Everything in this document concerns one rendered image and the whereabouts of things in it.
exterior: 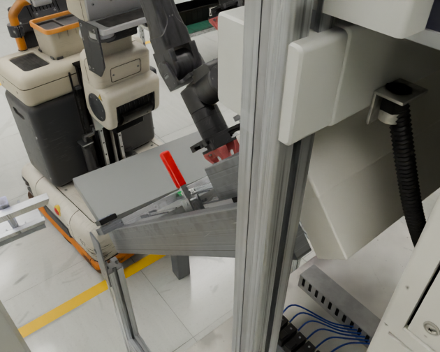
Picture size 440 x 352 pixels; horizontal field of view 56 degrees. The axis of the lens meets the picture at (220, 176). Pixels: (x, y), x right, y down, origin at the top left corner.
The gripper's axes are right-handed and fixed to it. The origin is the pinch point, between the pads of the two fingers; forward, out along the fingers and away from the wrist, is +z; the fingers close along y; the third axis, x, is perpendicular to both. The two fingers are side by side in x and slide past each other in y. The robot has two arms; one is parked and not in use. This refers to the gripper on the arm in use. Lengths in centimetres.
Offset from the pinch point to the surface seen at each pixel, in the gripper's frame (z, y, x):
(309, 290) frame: 33.1, 9.9, 8.9
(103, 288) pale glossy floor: 25, -16, 109
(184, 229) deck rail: 1.9, -21.4, -16.6
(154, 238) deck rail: 2.8, -21.2, -1.2
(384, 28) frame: -8, -23, -58
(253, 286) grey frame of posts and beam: 6.9, -25.7, -36.9
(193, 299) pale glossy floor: 44, 10, 90
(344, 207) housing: 3.5, -17.5, -43.5
